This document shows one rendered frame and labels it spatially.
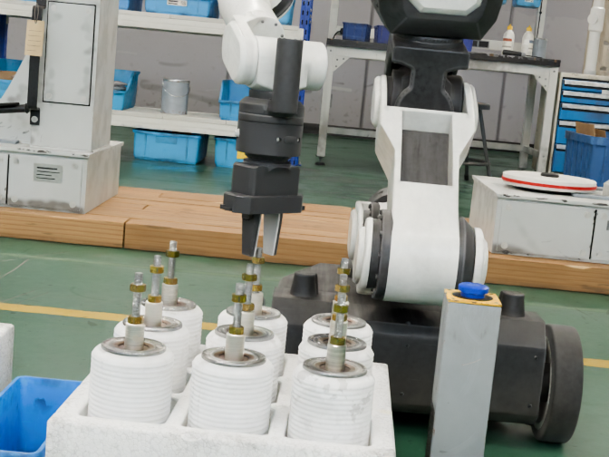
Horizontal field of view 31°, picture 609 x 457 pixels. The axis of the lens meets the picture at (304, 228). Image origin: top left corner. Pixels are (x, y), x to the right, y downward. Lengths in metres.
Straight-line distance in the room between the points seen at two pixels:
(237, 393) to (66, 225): 2.15
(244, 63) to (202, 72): 8.29
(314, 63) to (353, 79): 8.20
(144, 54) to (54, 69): 6.34
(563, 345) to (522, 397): 0.11
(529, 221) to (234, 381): 2.24
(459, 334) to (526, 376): 0.42
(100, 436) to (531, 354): 0.82
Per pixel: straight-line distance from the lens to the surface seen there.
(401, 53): 1.87
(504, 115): 9.79
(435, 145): 1.84
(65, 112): 3.47
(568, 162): 6.15
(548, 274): 3.36
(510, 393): 1.85
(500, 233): 3.39
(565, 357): 1.84
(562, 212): 3.41
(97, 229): 3.34
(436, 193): 1.73
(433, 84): 1.88
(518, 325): 1.85
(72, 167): 3.40
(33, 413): 1.64
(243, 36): 1.45
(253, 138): 1.44
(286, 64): 1.41
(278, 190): 1.47
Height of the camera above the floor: 0.60
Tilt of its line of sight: 8 degrees down
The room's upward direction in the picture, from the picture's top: 5 degrees clockwise
